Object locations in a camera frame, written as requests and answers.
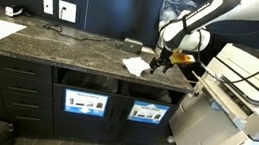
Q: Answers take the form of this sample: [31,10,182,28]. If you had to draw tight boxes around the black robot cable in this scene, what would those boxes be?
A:
[173,2,259,92]

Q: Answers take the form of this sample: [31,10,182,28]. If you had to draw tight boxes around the large white paper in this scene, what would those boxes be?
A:
[119,54,153,79]

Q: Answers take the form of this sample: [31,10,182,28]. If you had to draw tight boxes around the black recycling bin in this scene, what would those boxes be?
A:
[108,94,180,145]

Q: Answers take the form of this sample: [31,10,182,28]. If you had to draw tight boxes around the black bin cabinet door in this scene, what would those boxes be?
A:
[46,83,124,144]

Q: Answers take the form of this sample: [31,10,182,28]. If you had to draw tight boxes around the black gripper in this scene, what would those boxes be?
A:
[147,46,176,78]

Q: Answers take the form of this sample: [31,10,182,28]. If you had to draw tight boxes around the narrow white wall plate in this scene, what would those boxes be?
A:
[40,0,56,16]

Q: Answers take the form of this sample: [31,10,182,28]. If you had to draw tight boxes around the tan flat card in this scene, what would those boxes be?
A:
[140,46,157,56]

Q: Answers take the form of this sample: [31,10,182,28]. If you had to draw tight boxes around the black power adapter box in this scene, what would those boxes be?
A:
[120,36,144,56]

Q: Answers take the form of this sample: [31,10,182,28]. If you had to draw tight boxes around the blue mixed paper label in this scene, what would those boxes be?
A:
[126,99,171,126]
[62,88,109,118]

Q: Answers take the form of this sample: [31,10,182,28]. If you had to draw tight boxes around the black power cable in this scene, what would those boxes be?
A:
[41,21,126,49]

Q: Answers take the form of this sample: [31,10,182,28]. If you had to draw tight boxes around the clear plastic bag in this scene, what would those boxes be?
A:
[159,0,199,28]

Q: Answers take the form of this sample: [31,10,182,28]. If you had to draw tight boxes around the wide white wall outlet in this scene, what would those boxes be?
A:
[56,0,79,24]

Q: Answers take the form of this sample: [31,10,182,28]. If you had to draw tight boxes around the large white office printer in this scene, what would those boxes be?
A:
[165,36,259,145]

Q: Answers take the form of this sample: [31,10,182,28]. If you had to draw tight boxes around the black drawer with handle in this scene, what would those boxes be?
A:
[0,54,55,84]
[0,75,56,101]
[0,91,55,117]
[2,108,56,136]

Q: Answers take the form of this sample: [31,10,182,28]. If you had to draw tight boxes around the orange wrist camera box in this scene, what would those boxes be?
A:
[168,51,196,68]

